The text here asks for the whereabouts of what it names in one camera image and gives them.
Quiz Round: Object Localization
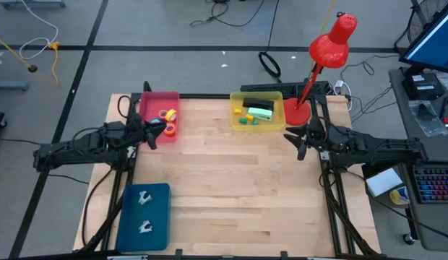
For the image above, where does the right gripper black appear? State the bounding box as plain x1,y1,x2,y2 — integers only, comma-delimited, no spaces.
283,118,335,162

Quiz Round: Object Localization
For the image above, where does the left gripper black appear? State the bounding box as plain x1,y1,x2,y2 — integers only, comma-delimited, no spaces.
128,121,167,151

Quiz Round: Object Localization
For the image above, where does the light green stapler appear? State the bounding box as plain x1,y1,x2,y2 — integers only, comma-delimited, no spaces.
247,107,274,122

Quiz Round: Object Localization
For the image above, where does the black stapler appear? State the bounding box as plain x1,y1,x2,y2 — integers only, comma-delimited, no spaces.
242,97,275,112

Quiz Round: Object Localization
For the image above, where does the light blue staple remover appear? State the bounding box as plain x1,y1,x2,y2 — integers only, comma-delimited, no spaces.
138,190,153,206

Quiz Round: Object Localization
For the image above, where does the purple staple remover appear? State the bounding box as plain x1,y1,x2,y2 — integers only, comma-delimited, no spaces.
138,220,154,235

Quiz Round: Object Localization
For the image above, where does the pink plastic bin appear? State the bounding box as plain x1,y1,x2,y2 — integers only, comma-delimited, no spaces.
139,91,181,144

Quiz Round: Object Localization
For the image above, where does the yellow plastic bin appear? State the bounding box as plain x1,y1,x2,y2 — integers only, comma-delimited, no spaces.
229,90,287,132

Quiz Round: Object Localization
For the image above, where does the white power adapter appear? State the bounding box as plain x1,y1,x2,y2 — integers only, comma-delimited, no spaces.
334,79,353,111

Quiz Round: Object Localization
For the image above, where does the blue plastic bin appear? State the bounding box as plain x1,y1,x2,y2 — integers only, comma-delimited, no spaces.
115,183,172,253

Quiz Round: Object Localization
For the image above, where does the white box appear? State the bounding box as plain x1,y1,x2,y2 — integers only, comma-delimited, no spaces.
365,168,404,198

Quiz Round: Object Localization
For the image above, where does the red desk lamp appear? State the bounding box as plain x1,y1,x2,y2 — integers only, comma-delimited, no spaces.
283,12,358,127

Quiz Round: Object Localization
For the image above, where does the grey computer desk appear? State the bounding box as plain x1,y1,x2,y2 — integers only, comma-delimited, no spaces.
388,66,448,254

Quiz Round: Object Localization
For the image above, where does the yellow blue round object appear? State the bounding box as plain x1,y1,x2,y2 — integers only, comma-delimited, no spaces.
389,186,410,206

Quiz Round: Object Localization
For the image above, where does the clear plastic bag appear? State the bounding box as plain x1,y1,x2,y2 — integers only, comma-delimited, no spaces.
408,100,448,138

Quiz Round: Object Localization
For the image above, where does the black mini computer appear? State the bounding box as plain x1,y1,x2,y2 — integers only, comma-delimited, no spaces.
401,72,446,101

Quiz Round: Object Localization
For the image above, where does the backlit rainbow keyboard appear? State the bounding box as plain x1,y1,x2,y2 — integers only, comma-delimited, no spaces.
411,164,448,205

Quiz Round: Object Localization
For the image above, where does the grey cart base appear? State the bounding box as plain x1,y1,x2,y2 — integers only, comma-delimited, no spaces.
0,79,30,92
0,0,66,10

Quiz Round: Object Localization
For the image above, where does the computer monitor blue screen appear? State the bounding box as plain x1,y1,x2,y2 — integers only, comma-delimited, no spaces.
399,0,448,75

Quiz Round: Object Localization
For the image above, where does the black floor fan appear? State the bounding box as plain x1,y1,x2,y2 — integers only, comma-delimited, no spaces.
393,0,448,55

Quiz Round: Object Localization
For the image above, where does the black aluminium frame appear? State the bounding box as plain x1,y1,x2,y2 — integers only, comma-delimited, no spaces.
74,81,382,260

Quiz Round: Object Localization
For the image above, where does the black cable coil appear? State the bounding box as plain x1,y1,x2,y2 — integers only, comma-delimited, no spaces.
258,51,283,83

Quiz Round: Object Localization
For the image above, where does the black floor cable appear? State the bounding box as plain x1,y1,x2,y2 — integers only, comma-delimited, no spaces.
189,0,267,28
339,53,402,124

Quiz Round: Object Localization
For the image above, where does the yellow hanging cord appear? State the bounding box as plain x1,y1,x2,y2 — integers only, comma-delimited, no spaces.
310,0,337,73

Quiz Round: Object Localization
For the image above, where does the yellow floor cable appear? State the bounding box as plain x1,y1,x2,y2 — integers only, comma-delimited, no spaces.
46,40,62,86

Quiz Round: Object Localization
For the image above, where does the yellow rope black weight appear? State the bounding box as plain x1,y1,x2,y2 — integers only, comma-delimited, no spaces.
0,32,39,73

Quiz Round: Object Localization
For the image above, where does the white floor cable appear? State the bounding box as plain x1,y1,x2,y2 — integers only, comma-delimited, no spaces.
18,0,59,61

